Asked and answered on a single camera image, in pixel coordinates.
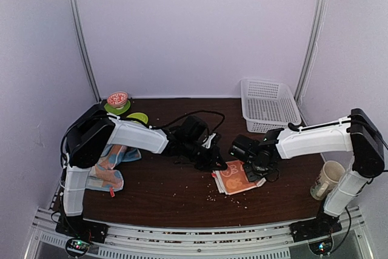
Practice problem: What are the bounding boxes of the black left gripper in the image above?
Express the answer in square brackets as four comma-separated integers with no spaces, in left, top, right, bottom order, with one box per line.
[182,139,228,171]

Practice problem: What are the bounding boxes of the orange bunny pattern towel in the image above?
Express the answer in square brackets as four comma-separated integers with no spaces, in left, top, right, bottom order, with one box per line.
[212,160,267,195]

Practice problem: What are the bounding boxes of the white plastic basket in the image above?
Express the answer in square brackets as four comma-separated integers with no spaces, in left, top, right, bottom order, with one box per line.
[240,79,302,133]

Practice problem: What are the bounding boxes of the blue patchwork towel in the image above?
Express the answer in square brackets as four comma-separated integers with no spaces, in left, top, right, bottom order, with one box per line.
[86,144,142,197]

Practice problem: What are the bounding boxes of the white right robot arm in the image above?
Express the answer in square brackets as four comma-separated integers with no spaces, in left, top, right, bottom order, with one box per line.
[230,108,387,236]

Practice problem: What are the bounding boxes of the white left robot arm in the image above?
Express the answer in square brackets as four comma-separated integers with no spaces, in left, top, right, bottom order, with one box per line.
[60,110,227,237]

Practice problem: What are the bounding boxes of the scattered rice crumbs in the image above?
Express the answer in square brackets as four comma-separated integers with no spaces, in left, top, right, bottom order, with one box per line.
[167,180,247,210]

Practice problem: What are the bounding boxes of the beige ceramic mug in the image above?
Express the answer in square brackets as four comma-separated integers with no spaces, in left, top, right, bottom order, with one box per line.
[310,161,345,201]

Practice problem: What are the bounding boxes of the lime green bowl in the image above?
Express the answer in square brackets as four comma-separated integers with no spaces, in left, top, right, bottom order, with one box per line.
[127,112,149,124]

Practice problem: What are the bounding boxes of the red patterned small bowl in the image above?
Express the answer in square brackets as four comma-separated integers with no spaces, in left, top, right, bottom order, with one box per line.
[107,92,129,109]

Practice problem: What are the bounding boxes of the lime green plate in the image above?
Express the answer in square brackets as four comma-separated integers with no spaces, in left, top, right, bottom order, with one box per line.
[104,99,131,115]

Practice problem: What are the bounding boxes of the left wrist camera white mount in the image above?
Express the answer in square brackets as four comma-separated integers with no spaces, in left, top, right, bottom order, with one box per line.
[201,132,222,149]

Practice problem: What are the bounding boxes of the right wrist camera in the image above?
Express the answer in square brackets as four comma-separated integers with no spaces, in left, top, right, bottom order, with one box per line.
[228,135,260,163]

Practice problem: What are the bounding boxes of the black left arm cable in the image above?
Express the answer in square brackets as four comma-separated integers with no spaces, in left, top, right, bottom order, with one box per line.
[148,110,226,138]

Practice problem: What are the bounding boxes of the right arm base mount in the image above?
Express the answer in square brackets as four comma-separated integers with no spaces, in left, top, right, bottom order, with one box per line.
[289,209,342,257]

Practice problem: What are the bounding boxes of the aluminium front rail base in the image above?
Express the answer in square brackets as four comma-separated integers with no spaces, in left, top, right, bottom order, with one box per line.
[21,207,377,258]

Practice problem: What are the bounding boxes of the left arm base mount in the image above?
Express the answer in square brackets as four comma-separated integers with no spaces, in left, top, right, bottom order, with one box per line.
[55,212,109,258]

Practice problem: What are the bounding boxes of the right aluminium frame post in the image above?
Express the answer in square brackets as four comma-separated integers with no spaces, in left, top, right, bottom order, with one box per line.
[294,0,327,105]

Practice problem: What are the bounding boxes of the aluminium frame post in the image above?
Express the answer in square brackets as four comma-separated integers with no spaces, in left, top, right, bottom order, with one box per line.
[69,0,102,103]
[294,0,327,105]

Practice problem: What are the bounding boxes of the left aluminium frame post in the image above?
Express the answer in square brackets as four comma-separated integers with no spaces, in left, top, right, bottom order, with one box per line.
[69,0,102,103]

